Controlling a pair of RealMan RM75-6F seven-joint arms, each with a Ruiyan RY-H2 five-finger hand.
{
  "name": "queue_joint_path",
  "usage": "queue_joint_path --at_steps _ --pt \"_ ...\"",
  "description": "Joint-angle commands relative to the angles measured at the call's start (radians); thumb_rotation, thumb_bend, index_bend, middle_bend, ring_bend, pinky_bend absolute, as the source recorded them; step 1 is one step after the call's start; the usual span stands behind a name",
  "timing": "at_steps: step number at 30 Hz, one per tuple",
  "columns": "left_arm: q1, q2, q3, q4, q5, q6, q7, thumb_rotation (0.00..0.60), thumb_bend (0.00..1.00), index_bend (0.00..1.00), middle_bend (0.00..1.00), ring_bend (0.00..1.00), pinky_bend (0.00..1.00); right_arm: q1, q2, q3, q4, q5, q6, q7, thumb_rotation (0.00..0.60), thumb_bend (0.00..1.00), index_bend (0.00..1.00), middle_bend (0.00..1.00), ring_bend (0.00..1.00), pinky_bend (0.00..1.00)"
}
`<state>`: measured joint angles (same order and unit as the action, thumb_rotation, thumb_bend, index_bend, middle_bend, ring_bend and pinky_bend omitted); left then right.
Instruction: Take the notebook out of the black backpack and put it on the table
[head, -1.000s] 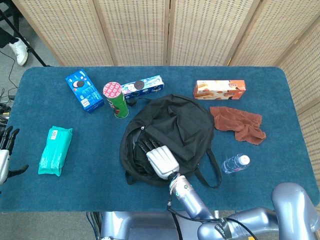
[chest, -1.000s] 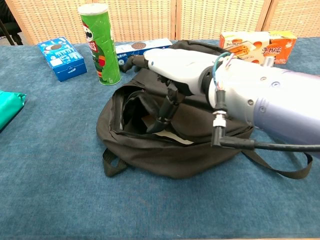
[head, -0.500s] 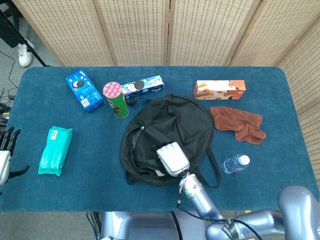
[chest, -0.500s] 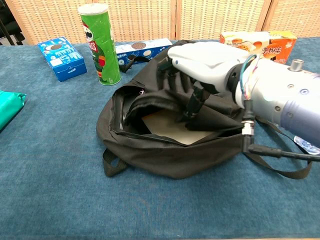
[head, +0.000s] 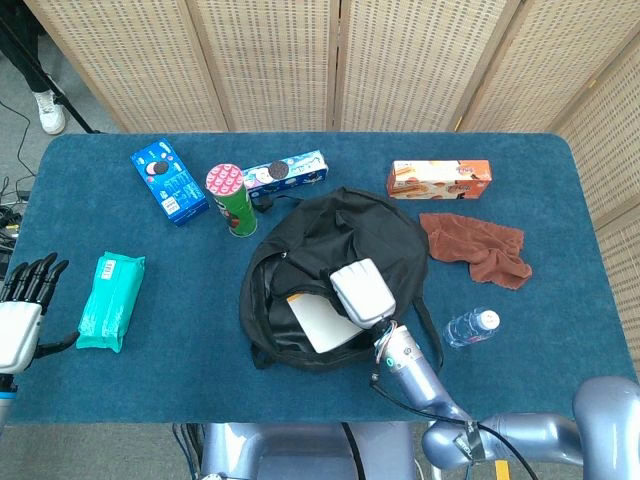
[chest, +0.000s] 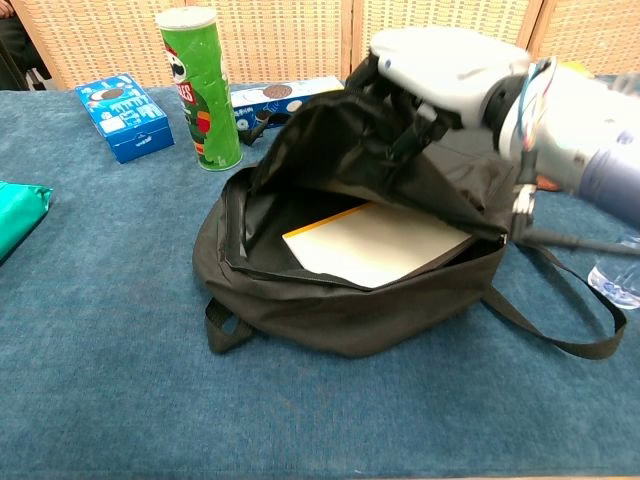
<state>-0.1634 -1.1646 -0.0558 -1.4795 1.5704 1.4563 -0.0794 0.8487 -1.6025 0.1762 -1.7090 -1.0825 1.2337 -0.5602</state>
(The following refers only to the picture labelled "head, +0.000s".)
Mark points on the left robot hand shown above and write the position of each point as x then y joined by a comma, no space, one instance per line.
17,335

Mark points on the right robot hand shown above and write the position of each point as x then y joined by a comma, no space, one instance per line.
362,292

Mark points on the black fabric backpack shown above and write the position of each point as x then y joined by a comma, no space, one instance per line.
380,235

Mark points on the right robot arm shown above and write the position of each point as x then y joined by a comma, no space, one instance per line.
525,435

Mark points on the white flat packet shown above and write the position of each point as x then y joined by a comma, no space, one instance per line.
320,325

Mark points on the teal wipes packet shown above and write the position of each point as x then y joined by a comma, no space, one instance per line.
110,305

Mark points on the clear plastic water bottle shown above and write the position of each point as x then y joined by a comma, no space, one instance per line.
467,330

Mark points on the brown towel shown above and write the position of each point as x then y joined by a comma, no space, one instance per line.
470,245

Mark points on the orange biscuit box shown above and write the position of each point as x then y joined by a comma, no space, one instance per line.
435,180

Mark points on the long blue Oreo box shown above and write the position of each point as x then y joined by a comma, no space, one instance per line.
295,172

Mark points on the green Pringles can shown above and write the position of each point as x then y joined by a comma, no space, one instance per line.
235,210

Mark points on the blue-grey robot torso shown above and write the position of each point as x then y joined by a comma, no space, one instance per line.
300,450

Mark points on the blue table carpet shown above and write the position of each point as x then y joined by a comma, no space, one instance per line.
190,380

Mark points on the wide blue Oreo box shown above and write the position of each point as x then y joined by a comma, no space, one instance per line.
170,182

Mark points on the white sneaker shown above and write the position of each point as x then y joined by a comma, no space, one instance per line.
49,112

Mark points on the rattan folding screen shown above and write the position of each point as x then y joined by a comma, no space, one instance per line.
270,65

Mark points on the black tripod leg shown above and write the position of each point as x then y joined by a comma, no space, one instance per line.
45,80

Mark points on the person's black trouser leg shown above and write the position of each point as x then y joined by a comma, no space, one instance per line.
20,40

